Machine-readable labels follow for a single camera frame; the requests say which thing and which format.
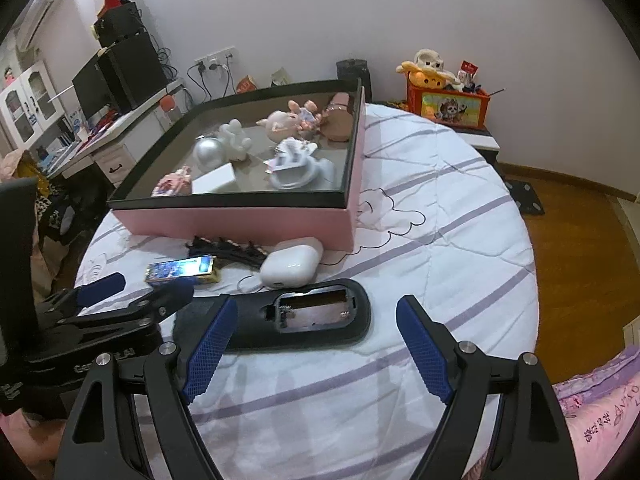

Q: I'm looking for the pink block donut toy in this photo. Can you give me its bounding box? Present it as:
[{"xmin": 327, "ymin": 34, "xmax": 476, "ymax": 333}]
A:
[{"xmin": 152, "ymin": 166, "xmax": 192, "ymax": 197}]

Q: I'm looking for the white power adapter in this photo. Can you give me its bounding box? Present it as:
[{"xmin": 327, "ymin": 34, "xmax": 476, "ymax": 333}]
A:
[{"xmin": 192, "ymin": 162, "xmax": 240, "ymax": 195}]

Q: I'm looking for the white earbuds case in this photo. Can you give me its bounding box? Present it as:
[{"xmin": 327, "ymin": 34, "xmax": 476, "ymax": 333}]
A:
[{"xmin": 259, "ymin": 237, "xmax": 324, "ymax": 289}]

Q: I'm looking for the black remote control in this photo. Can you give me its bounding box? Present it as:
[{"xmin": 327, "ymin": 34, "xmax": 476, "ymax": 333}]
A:
[{"xmin": 171, "ymin": 277, "xmax": 373, "ymax": 352}]

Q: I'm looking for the blue battery pack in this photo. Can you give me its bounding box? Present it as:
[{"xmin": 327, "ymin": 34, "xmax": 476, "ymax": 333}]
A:
[{"xmin": 144, "ymin": 255, "xmax": 220, "ymax": 286}]

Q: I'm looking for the pink printed bedding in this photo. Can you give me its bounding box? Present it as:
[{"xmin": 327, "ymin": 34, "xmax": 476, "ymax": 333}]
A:
[{"xmin": 464, "ymin": 343, "xmax": 640, "ymax": 480}]

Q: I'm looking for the black hair clip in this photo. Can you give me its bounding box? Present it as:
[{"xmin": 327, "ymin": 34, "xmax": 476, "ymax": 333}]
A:
[{"xmin": 186, "ymin": 236, "xmax": 269, "ymax": 270}]

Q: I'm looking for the black office chair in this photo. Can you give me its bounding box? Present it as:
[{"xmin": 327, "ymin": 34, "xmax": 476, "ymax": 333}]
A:
[{"xmin": 0, "ymin": 176, "xmax": 101, "ymax": 411}]

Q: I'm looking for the pink jacket on chair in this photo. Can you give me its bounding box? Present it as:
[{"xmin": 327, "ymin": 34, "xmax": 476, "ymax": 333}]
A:
[{"xmin": 0, "ymin": 148, "xmax": 48, "ymax": 184}]

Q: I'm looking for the white desk with drawers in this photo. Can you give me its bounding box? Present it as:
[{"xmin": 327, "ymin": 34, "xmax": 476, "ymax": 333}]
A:
[{"xmin": 48, "ymin": 79, "xmax": 186, "ymax": 188}]

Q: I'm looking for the silver pearl ball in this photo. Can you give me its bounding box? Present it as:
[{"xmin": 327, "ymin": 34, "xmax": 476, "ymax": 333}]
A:
[{"xmin": 192, "ymin": 136, "xmax": 229, "ymax": 172}]

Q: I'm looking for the pink box black rim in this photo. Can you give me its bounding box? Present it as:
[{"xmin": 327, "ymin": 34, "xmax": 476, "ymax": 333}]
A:
[{"xmin": 110, "ymin": 79, "xmax": 366, "ymax": 250}]

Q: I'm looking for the white ceramic figurine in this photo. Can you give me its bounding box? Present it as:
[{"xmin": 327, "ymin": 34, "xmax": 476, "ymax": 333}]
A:
[{"xmin": 216, "ymin": 119, "xmax": 253, "ymax": 162}]

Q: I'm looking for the bottle with orange cap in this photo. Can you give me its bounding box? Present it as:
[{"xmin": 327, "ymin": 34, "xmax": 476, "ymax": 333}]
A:
[{"xmin": 160, "ymin": 94, "xmax": 182, "ymax": 125}]

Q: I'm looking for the white glass door cabinet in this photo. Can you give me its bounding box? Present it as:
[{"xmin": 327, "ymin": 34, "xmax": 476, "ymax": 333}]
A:
[{"xmin": 0, "ymin": 61, "xmax": 65, "ymax": 148}]

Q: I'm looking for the pink pig figurine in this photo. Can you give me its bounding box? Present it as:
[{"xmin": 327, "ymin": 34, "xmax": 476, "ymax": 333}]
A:
[{"xmin": 256, "ymin": 100, "xmax": 322, "ymax": 143}]

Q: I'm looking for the black computer monitor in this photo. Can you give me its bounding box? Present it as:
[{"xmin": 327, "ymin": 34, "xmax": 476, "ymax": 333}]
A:
[{"xmin": 72, "ymin": 54, "xmax": 111, "ymax": 119}]

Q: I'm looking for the black computer tower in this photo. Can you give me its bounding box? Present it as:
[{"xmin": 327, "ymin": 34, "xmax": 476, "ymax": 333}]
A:
[{"xmin": 98, "ymin": 32, "xmax": 168, "ymax": 114}]

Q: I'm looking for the orange snack bag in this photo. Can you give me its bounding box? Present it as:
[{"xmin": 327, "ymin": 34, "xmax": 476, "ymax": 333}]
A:
[{"xmin": 235, "ymin": 75, "xmax": 257, "ymax": 93}]

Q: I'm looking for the white striped quilted tablecloth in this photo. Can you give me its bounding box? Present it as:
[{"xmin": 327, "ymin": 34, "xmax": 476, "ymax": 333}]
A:
[{"xmin": 76, "ymin": 96, "xmax": 539, "ymax": 479}]

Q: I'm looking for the rose gold cylinder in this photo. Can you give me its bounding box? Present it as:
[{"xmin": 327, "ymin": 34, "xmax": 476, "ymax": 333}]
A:
[{"xmin": 320, "ymin": 92, "xmax": 354, "ymax": 142}]

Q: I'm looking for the blue white snack bag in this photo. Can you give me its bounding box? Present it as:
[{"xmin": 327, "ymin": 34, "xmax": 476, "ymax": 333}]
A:
[{"xmin": 270, "ymin": 67, "xmax": 292, "ymax": 87}]

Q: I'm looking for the white air conditioner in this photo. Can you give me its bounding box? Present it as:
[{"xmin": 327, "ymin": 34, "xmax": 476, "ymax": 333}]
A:
[{"xmin": 14, "ymin": 0, "xmax": 62, "ymax": 52}]

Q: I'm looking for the black box on tower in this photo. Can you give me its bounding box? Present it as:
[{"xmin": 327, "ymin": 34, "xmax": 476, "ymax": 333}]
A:
[{"xmin": 92, "ymin": 1, "xmax": 145, "ymax": 48}]

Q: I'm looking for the black kettle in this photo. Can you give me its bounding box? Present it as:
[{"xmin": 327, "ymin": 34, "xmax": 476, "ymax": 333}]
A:
[{"xmin": 336, "ymin": 58, "xmax": 373, "ymax": 103}]

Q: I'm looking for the red paper triangle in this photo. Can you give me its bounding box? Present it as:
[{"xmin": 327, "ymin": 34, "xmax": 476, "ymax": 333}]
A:
[{"xmin": 93, "ymin": 0, "xmax": 122, "ymax": 18}]

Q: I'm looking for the orange toy box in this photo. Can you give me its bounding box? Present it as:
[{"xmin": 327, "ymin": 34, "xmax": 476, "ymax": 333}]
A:
[{"xmin": 407, "ymin": 80, "xmax": 490, "ymax": 130}]

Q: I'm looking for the yellow plush toy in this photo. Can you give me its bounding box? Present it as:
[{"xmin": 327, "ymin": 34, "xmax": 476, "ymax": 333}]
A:
[{"xmin": 396, "ymin": 61, "xmax": 450, "ymax": 90}]

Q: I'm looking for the white plush toy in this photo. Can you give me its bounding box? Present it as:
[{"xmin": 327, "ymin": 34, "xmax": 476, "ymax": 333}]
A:
[{"xmin": 414, "ymin": 49, "xmax": 463, "ymax": 91}]

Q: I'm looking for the white wall power strip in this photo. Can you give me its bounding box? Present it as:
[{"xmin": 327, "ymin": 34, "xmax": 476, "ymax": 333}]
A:
[{"xmin": 194, "ymin": 47, "xmax": 238, "ymax": 70}]

